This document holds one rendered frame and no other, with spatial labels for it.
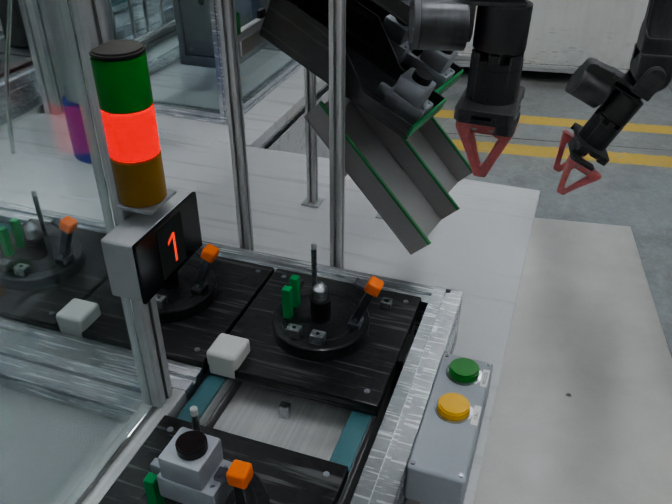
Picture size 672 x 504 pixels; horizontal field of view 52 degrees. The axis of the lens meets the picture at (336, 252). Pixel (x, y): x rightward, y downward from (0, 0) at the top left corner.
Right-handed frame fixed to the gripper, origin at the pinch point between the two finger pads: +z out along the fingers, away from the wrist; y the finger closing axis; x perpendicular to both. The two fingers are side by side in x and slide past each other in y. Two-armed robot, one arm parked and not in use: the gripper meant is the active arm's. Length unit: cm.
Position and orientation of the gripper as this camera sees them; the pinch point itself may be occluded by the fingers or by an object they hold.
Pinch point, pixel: (480, 169)
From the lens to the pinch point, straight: 85.5
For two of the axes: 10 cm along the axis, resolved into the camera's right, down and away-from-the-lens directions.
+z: -0.2, 8.4, 5.4
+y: -3.4, 5.0, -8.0
